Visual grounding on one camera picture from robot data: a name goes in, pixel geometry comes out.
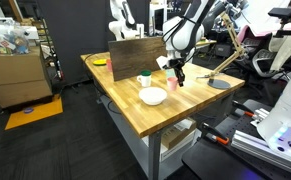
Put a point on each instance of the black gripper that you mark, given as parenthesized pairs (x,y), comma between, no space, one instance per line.
(179,64)

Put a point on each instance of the pink plastic cup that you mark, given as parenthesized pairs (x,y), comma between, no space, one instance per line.
(171,84)

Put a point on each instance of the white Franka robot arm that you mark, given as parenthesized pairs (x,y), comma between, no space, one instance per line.
(185,33)

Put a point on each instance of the white bowl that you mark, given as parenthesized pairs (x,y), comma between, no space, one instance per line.
(152,96)

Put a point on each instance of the red plastic cup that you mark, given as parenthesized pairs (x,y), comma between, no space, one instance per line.
(109,65)

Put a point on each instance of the white mug with green lid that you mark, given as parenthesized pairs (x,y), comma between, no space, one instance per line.
(145,80)

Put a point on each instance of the wooden desk lamp grey base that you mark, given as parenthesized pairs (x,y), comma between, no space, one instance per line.
(219,84)

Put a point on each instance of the wooden background desk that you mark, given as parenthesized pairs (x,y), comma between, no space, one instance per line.
(206,42)

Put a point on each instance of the dark wooden board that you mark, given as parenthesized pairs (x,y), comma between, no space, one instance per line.
(135,56)

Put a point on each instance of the brown cardboard box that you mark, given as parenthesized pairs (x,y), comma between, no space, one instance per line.
(176,135)

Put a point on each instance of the black computer monitor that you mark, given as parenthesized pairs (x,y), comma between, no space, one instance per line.
(157,20)

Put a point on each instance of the white flat box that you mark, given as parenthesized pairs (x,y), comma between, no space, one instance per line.
(181,150)

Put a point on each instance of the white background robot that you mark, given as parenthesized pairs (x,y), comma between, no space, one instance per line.
(123,26)

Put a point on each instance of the yellow green plate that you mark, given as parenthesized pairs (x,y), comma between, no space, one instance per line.
(99,62)

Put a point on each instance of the pink office chair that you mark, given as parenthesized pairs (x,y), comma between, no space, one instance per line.
(251,35)

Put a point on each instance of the grey mesh office chair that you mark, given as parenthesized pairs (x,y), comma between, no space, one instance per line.
(263,61)

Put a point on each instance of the short aluminium extrusion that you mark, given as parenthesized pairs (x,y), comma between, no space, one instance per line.
(261,115)

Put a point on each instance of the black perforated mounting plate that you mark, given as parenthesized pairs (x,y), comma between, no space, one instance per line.
(211,163)

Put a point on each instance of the white draped cloth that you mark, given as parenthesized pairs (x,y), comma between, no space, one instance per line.
(285,50)

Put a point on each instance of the black room divider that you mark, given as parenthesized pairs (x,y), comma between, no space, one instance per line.
(75,33)

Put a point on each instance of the cluttered storage shelf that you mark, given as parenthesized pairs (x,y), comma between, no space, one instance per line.
(50,50)

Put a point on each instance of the orange floor mat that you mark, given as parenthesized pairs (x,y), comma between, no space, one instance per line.
(35,115)

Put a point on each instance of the purple disc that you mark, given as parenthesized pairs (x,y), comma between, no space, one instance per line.
(28,110)

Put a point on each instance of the large cardboard box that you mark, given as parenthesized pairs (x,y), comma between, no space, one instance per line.
(15,80)

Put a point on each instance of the plastic bag of toys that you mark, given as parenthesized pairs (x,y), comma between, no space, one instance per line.
(5,40)

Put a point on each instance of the grey metal table frame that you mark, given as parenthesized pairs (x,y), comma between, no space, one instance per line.
(154,156)

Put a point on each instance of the long aluminium rail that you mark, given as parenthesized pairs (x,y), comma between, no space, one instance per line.
(255,145)

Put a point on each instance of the black camera on stand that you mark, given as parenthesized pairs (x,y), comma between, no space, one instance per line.
(282,12)

